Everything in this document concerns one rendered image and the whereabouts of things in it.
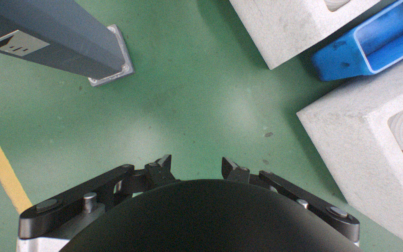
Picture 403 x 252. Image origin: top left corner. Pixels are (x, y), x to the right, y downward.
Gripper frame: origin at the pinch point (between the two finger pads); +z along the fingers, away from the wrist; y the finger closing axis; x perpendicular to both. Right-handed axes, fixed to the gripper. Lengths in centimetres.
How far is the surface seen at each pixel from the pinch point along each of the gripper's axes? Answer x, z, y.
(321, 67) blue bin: 23.7, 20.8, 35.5
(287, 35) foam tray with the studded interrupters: 25.3, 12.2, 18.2
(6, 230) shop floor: -42, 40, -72
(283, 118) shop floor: 8.7, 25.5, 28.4
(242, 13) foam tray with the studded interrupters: 36.7, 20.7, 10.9
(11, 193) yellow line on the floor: -26, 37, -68
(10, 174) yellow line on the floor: -18, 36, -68
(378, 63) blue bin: 21.8, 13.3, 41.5
